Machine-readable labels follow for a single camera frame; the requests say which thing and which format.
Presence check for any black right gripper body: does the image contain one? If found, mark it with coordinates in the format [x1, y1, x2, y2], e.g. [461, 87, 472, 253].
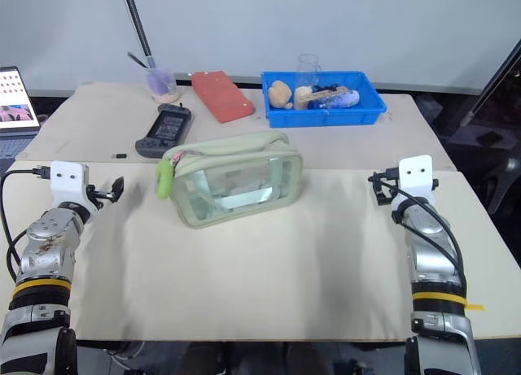
[383, 174, 402, 203]

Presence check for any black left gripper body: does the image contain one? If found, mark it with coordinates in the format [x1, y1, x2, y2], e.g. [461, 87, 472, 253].
[85, 183, 113, 204]

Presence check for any clear green toiletry bag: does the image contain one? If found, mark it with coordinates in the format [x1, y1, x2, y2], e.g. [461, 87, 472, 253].
[156, 131, 304, 230]

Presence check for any cream table cover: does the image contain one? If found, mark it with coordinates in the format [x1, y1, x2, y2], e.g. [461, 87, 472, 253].
[15, 81, 460, 173]

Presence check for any green fuzzy zipper charm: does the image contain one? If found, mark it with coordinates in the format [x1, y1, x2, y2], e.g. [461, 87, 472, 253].
[155, 158, 177, 199]

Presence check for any black handheld game console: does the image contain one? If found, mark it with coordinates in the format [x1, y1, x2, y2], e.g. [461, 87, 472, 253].
[134, 102, 193, 159]

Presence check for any blue plastic bin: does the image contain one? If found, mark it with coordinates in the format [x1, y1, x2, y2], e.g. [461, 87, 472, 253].
[260, 69, 388, 129]

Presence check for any small black flat object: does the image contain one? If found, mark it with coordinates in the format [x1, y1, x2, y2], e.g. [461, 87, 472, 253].
[475, 131, 502, 146]

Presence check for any clear cup with purple cloth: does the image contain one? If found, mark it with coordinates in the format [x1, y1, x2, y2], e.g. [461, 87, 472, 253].
[145, 67, 178, 98]

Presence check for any cream small sponge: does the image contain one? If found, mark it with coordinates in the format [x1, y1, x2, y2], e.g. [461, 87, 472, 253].
[292, 85, 315, 111]

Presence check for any dark chair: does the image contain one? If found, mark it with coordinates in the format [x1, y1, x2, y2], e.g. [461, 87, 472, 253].
[483, 154, 521, 218]

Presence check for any open laptop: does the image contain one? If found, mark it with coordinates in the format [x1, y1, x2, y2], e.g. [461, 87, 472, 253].
[0, 64, 42, 173]

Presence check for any black pen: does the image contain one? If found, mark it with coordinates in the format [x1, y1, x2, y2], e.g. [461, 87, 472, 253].
[126, 50, 152, 71]

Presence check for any clear glass cup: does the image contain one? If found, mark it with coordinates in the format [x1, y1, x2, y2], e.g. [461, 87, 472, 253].
[296, 53, 323, 92]

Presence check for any tan round sponge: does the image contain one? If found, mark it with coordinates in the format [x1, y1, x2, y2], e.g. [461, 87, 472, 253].
[267, 80, 295, 110]

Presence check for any red rectangular block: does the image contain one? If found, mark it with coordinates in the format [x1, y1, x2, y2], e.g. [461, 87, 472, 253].
[190, 69, 257, 124]

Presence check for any black stand leg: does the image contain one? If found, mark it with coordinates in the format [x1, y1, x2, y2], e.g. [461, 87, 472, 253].
[465, 36, 521, 126]

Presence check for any large cream tablecloth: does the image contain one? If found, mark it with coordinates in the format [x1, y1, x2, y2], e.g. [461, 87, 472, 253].
[0, 160, 521, 344]

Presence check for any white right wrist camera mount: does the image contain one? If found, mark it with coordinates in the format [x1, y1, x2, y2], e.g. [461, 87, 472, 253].
[397, 155, 440, 201]

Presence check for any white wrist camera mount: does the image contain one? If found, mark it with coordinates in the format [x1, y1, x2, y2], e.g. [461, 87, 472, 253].
[397, 155, 440, 201]
[49, 160, 103, 210]

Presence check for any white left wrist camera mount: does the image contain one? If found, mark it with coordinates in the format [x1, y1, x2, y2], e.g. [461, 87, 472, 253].
[49, 160, 103, 210]

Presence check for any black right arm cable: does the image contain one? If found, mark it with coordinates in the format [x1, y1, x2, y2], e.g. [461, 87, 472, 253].
[383, 167, 467, 289]

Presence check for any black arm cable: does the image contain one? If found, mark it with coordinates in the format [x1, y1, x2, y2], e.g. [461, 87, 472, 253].
[383, 167, 467, 289]
[0, 166, 52, 283]

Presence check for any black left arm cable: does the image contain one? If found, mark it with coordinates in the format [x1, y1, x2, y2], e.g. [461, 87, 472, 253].
[0, 166, 52, 283]

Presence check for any white cable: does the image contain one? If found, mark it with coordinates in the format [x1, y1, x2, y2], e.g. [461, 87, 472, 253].
[106, 341, 146, 360]

